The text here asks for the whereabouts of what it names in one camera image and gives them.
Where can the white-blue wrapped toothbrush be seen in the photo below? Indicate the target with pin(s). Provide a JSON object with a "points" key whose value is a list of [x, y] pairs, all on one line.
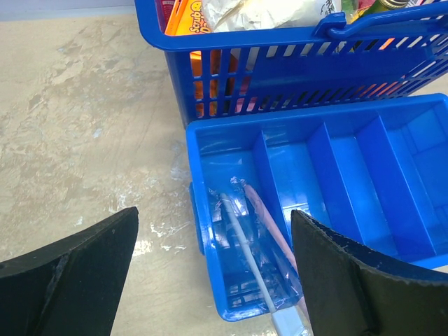
{"points": [[243, 299]]}

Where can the cream paper bag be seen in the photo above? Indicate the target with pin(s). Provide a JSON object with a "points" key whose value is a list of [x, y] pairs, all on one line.
{"points": [[240, 15]]}

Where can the pink box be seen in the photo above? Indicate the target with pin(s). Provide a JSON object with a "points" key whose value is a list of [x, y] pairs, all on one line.
{"points": [[164, 9]]}

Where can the pink wrapped toothbrush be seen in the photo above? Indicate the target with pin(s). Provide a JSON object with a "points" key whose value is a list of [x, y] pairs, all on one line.
{"points": [[263, 247]]}

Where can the blue compartment organizer bin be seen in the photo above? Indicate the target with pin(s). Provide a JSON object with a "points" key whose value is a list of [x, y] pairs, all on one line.
{"points": [[373, 171]]}

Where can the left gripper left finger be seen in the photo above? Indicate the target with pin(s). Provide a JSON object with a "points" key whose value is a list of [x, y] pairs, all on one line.
{"points": [[72, 286]]}

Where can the green sponge package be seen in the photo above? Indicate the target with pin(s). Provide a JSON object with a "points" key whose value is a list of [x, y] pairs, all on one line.
{"points": [[353, 9]]}

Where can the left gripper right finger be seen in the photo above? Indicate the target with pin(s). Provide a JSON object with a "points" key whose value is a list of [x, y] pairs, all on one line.
{"points": [[351, 289]]}

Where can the green glass bottle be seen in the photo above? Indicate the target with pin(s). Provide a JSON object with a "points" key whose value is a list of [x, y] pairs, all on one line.
{"points": [[387, 5]]}

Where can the blue plastic shopping basket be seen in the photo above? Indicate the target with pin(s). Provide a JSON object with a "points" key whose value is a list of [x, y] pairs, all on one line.
{"points": [[381, 56]]}

